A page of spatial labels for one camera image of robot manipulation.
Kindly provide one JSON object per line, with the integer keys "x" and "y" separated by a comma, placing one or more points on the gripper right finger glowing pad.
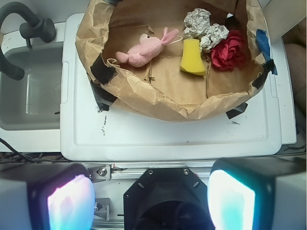
{"x": 258, "y": 193}

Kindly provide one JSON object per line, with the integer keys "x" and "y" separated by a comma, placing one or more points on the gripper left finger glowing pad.
{"x": 46, "y": 196}

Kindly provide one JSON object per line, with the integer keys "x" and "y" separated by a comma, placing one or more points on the yellow green sponge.
{"x": 191, "y": 61}

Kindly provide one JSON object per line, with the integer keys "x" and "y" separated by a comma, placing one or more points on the white plastic tray lid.
{"x": 89, "y": 134}

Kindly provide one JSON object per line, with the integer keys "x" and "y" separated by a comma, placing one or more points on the grey sink basin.
{"x": 32, "y": 103}

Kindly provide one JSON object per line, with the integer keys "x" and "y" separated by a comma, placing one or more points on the crumpled red paper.
{"x": 229, "y": 53}

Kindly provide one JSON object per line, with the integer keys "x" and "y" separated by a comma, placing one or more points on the blue tape strip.
{"x": 264, "y": 47}

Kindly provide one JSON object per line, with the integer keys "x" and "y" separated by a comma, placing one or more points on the brown paper bag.
{"x": 160, "y": 89}

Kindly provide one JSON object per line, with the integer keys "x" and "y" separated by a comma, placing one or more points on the pink plush bunny toy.
{"x": 148, "y": 48}

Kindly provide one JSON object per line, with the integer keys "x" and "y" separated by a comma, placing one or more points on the dark grey faucet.
{"x": 34, "y": 27}

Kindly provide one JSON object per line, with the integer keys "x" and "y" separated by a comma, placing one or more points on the crumpled white paper ball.
{"x": 198, "y": 26}

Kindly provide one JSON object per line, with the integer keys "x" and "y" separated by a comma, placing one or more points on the aluminium frame rail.
{"x": 133, "y": 170}

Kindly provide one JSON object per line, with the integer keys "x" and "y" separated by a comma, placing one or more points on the black octagonal mount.
{"x": 167, "y": 199}

